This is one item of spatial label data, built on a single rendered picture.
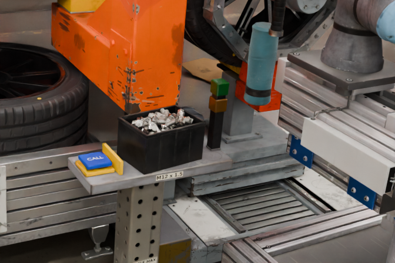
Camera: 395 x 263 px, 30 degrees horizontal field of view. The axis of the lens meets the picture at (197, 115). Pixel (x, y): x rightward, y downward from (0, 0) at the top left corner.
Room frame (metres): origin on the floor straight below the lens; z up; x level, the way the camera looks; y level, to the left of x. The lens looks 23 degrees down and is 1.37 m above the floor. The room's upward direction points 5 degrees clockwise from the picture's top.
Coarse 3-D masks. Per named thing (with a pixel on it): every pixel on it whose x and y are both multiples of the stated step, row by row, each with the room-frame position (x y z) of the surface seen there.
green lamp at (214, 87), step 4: (212, 80) 1.93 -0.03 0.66; (216, 80) 1.93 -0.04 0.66; (220, 80) 1.93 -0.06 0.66; (224, 80) 1.94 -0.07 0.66; (212, 84) 1.93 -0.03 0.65; (216, 84) 1.91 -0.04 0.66; (220, 84) 1.91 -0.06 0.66; (224, 84) 1.92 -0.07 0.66; (228, 84) 1.93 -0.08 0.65; (212, 88) 1.93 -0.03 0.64; (216, 88) 1.91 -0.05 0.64; (220, 88) 1.91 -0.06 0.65; (224, 88) 1.92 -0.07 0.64; (228, 88) 1.93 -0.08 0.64; (212, 92) 1.93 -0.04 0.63; (216, 92) 1.91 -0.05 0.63; (220, 92) 1.91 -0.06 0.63; (224, 92) 1.92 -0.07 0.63; (228, 92) 1.93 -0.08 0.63
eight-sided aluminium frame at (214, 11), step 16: (208, 0) 2.30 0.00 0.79; (224, 0) 2.28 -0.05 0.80; (336, 0) 2.52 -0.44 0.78; (208, 16) 2.28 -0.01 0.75; (224, 16) 2.28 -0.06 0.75; (320, 16) 2.54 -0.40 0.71; (224, 32) 2.28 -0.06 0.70; (304, 32) 2.51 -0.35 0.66; (320, 32) 2.49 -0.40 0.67; (240, 48) 2.32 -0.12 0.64; (288, 48) 2.43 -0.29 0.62; (304, 48) 2.46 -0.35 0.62
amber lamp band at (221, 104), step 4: (212, 100) 1.92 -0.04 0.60; (216, 100) 1.91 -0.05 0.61; (220, 100) 1.92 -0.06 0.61; (224, 100) 1.92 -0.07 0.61; (212, 104) 1.92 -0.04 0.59; (216, 104) 1.91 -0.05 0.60; (220, 104) 1.92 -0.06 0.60; (224, 104) 1.92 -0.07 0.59; (212, 108) 1.92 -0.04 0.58; (216, 108) 1.91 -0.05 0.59; (220, 108) 1.92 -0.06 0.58; (224, 108) 1.92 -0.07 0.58; (216, 112) 1.91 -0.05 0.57
